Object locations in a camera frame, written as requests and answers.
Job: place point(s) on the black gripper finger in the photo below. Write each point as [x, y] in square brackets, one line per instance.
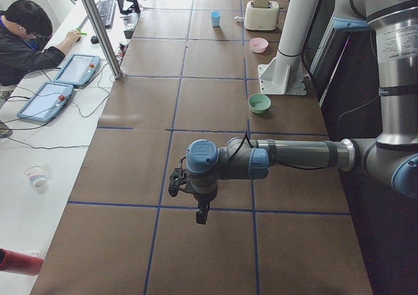
[202, 213]

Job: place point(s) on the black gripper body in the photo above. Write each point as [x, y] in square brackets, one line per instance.
[203, 199]

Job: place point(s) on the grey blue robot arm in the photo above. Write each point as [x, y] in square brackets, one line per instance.
[391, 158]

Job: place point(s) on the green bowl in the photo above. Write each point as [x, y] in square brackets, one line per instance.
[259, 103]

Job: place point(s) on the pink bowl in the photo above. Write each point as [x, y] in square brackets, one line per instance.
[258, 45]

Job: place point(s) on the paper cup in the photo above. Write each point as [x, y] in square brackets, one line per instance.
[36, 176]

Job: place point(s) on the upper teach pendant tablet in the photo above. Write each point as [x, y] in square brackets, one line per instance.
[78, 70]

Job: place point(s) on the teach pendant tablet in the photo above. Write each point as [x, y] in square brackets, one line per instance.
[46, 103]
[78, 70]

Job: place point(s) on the lower teach pendant tablet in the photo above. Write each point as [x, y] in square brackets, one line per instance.
[46, 103]

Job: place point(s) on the black computer mouse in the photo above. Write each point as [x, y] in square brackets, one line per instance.
[94, 40]

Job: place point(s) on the cream toaster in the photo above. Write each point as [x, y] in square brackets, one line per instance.
[261, 19]

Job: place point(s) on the red cylinder object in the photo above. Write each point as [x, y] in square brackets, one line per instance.
[13, 262]

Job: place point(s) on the toast slice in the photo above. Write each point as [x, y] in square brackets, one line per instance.
[261, 3]

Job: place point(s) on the green pen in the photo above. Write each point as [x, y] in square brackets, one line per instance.
[81, 32]

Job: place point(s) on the black keyboard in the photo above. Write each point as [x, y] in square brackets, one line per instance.
[106, 10]

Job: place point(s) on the seated person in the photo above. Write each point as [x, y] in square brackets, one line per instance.
[25, 31]

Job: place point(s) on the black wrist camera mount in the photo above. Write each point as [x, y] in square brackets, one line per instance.
[178, 182]

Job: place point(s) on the white mounting post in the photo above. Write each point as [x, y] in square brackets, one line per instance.
[284, 74]

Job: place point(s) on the aluminium frame post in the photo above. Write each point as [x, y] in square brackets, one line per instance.
[100, 31]

